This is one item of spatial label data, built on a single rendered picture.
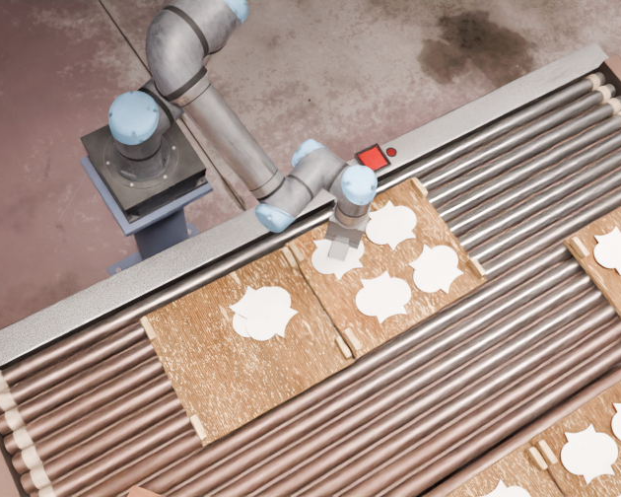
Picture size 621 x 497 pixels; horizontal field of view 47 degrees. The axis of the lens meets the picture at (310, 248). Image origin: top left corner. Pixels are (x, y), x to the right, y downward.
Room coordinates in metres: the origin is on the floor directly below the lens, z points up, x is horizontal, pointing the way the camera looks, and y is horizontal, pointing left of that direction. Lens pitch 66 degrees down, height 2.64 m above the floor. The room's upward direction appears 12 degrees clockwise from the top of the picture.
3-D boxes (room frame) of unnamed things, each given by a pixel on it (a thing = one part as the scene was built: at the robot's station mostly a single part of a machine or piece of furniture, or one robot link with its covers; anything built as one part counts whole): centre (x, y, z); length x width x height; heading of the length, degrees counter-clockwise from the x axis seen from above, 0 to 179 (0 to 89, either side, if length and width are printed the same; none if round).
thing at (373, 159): (1.06, -0.12, 0.92); 0.06 x 0.06 x 0.01; 42
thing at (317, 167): (0.78, 0.02, 1.29); 0.11 x 0.11 x 0.08; 63
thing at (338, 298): (0.76, -0.20, 0.93); 0.41 x 0.35 x 0.02; 133
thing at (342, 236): (0.73, -0.07, 1.13); 0.12 x 0.09 x 0.16; 173
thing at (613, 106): (0.81, -0.11, 0.90); 1.95 x 0.05 x 0.05; 132
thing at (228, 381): (0.48, 0.11, 0.93); 0.41 x 0.35 x 0.02; 131
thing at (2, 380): (0.88, -0.04, 0.90); 1.95 x 0.05 x 0.05; 132
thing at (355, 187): (0.75, -0.07, 1.29); 0.09 x 0.08 x 0.11; 63
